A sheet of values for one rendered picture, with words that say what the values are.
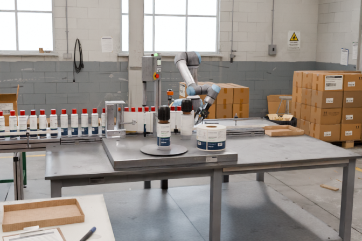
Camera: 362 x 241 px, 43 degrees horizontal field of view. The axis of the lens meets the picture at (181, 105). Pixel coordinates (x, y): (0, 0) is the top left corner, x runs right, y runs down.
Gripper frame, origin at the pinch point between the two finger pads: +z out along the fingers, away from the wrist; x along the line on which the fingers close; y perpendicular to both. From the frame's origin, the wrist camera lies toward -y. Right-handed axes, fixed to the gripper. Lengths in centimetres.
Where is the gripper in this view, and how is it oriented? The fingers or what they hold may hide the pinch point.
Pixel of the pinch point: (195, 123)
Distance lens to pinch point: 367.9
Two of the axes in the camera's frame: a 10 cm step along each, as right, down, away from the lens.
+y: 2.7, 1.3, -9.5
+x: 8.3, 4.7, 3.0
